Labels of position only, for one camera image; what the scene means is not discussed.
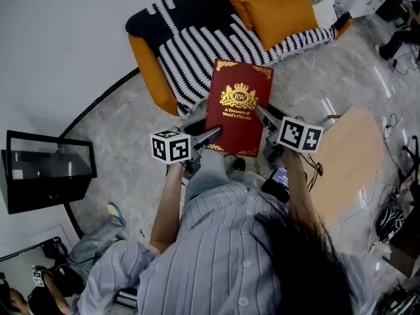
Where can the person's right forearm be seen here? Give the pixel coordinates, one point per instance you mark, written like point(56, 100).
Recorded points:
point(295, 179)

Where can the black monitor screen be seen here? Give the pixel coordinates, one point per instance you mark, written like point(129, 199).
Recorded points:
point(49, 176)

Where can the black white striped blanket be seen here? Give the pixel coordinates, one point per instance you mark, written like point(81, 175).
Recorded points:
point(197, 8)

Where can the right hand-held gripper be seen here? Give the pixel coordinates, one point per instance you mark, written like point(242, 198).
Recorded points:
point(300, 134)

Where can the black device with screen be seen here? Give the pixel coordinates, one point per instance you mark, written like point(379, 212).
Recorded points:
point(279, 179)

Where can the orange sofa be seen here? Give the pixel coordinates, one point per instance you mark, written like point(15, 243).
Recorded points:
point(151, 71)

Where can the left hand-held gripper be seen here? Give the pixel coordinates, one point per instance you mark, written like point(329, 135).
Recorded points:
point(170, 146)

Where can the dark grey knit cloth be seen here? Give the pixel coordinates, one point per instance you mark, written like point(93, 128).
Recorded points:
point(338, 10)

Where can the person's blue jeans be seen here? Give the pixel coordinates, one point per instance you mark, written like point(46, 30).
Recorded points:
point(210, 172)

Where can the wooden stool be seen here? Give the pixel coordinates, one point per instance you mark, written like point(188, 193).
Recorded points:
point(348, 159)

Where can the person's striped shirt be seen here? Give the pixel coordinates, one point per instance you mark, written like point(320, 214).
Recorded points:
point(213, 258)

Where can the person's black shoe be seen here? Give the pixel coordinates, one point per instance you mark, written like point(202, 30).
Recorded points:
point(237, 165)

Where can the person's left forearm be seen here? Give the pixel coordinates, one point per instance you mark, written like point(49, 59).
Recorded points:
point(167, 208)

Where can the black tripod stand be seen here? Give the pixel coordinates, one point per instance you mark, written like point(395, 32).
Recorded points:
point(411, 162)

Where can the black white patterned bag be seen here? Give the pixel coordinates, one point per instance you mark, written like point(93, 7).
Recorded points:
point(390, 222)

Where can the red book with gold print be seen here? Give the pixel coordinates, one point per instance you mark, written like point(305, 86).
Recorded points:
point(236, 126)

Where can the white pillow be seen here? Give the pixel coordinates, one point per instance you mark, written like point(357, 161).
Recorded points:
point(323, 12)

